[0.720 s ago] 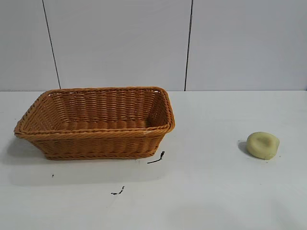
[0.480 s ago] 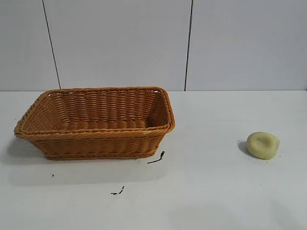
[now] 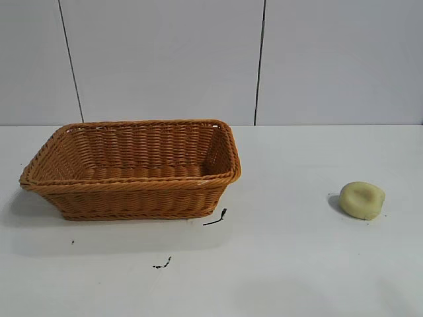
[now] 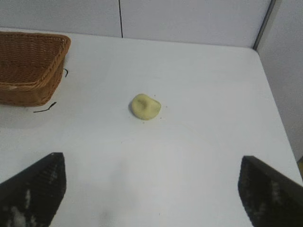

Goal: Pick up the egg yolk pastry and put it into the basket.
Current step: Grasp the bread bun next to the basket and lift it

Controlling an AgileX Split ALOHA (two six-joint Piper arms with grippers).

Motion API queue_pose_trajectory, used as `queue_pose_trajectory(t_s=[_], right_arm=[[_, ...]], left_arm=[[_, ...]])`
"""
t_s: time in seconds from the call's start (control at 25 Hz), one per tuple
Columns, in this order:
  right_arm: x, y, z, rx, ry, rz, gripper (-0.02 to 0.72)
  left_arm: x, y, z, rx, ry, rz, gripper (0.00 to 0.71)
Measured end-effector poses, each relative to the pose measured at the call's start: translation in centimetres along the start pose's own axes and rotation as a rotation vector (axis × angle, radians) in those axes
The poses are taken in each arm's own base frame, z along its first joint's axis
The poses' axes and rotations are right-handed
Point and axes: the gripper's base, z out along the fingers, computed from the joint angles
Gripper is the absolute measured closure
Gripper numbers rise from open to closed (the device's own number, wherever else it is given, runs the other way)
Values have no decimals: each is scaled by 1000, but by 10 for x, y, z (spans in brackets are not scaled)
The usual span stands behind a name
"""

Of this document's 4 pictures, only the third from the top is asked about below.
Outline pale yellow egg yolk pastry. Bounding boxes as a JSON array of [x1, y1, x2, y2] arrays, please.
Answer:
[[338, 181, 387, 221]]

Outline brown woven wicker basket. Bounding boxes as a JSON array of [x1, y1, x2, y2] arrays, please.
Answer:
[[19, 119, 243, 221]]

